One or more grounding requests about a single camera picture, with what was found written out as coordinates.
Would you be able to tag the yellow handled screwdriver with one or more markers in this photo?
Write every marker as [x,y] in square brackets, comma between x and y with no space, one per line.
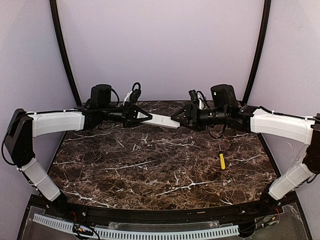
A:
[222,159]

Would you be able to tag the black front table rail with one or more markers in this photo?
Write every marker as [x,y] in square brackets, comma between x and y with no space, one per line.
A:
[237,214]

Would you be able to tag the black frame post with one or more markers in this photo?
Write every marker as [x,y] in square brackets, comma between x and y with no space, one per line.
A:
[63,51]
[258,50]

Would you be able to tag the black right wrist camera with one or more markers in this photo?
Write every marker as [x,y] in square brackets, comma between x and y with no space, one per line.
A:
[198,99]

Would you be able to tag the black right frame post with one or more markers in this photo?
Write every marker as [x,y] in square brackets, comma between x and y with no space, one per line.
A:
[258,50]

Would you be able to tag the white slotted cable duct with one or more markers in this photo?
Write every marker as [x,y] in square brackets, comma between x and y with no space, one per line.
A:
[126,231]

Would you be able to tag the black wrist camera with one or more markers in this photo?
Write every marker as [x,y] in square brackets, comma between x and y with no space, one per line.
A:
[198,99]
[133,96]

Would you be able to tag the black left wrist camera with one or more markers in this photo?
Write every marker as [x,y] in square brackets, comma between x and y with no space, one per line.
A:
[133,96]

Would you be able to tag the black left frame post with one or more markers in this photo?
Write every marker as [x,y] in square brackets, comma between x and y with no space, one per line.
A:
[63,51]

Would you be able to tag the white remote control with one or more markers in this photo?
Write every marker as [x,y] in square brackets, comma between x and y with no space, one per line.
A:
[158,120]

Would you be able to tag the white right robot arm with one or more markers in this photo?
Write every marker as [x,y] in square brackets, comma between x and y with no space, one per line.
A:
[230,112]

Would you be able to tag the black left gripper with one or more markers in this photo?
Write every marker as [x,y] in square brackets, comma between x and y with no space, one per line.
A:
[127,115]

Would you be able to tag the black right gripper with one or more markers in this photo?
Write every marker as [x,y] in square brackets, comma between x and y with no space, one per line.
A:
[194,117]

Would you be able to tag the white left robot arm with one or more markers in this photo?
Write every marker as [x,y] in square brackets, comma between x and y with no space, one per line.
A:
[25,127]

